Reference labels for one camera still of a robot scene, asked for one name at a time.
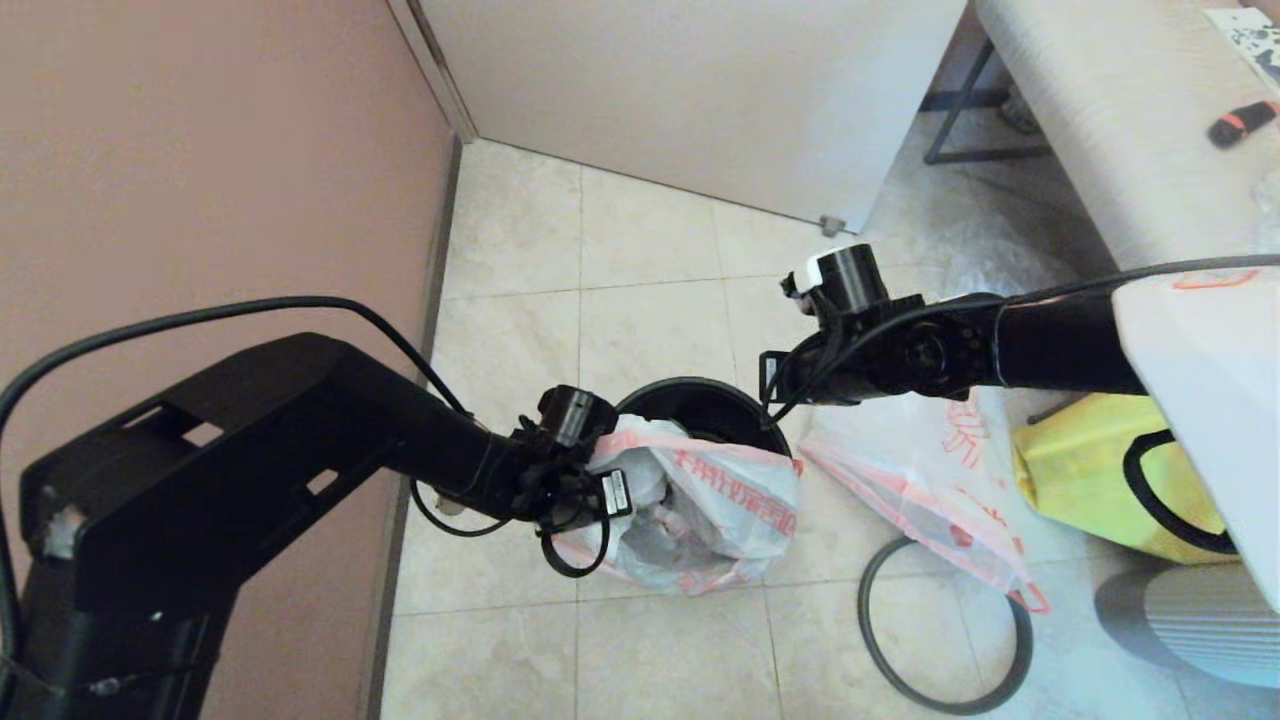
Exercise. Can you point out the white door frame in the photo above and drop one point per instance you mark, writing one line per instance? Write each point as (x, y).
(445, 80)

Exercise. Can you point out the black and white printed paper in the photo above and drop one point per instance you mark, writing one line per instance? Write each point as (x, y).
(1250, 40)

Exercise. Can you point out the white door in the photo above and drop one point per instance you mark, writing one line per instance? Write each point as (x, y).
(700, 90)

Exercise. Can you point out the clear crumpled plastic wrap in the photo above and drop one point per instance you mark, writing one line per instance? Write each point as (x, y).
(1268, 215)

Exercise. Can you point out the yellow fabric bag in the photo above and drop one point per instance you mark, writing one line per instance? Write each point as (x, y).
(1070, 470)

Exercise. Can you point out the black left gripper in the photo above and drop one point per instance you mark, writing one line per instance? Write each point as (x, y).
(575, 415)

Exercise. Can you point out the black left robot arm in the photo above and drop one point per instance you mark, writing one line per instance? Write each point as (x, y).
(250, 450)

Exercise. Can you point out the small metal door bracket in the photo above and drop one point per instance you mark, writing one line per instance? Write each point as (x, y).
(832, 227)

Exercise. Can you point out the clear plastic bag with dark items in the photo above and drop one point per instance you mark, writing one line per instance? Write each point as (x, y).
(1000, 265)

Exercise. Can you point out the white ribbed round stool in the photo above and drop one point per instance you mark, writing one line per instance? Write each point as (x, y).
(1190, 625)

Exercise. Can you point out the round metal floor door stop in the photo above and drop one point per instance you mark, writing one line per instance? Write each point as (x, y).
(452, 505)

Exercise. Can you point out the black round trash bin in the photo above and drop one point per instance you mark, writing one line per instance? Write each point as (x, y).
(700, 405)

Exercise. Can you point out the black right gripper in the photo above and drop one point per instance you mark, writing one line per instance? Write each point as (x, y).
(855, 275)

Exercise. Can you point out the light wood grain table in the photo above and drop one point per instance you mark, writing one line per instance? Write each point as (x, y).
(1120, 150)

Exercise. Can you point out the white plastic bag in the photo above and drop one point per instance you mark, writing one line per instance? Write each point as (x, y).
(930, 470)

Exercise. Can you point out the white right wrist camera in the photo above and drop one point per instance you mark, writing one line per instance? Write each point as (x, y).
(812, 272)

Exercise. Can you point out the grey metal baseboard strip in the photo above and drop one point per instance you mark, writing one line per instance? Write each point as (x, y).
(441, 250)

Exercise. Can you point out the black and orange marker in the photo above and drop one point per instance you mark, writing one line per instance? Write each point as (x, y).
(1240, 125)

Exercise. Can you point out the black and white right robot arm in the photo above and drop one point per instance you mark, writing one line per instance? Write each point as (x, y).
(1060, 345)

